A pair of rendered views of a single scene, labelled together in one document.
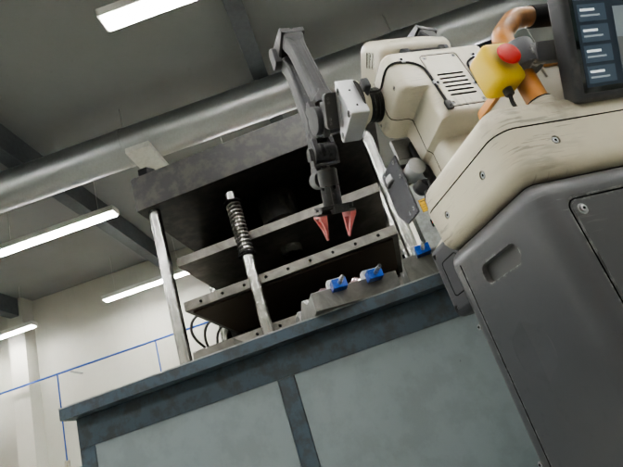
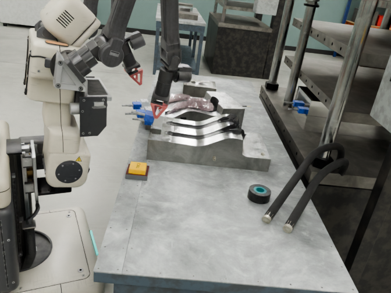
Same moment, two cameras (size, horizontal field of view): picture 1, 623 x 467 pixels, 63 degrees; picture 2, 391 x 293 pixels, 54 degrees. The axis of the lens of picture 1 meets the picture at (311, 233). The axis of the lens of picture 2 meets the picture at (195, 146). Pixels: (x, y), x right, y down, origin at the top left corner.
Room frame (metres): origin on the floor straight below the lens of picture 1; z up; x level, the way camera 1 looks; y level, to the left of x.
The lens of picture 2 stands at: (1.43, -1.85, 1.53)
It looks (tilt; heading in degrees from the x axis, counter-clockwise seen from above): 26 degrees down; 81
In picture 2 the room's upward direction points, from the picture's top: 8 degrees clockwise
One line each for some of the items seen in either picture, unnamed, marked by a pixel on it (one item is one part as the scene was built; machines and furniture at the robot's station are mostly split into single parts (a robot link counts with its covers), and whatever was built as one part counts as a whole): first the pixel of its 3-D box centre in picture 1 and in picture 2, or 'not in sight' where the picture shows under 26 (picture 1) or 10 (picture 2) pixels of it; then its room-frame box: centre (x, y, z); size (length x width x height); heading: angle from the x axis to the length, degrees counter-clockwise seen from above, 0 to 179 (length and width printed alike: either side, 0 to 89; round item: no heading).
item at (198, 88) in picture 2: (225, 358); (199, 88); (1.77, 0.42, 0.84); 0.20 x 0.15 x 0.07; 175
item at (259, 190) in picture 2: not in sight; (259, 193); (1.86, -0.73, 0.82); 0.08 x 0.08 x 0.04
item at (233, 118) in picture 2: not in sight; (206, 125); (1.70, -0.37, 0.92); 0.35 x 0.16 x 0.09; 175
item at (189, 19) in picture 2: not in sight; (176, 34); (1.90, 4.55, 0.44); 1.90 x 0.70 x 0.89; 89
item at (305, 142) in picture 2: not in sight; (347, 129); (2.64, 0.13, 0.76); 1.30 x 0.84 x 0.06; 85
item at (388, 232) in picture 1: (304, 285); (384, 43); (2.69, 0.13, 1.27); 1.10 x 0.74 x 0.05; 85
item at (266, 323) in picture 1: (262, 311); (298, 58); (2.32, 0.33, 1.10); 0.05 x 0.05 x 1.30
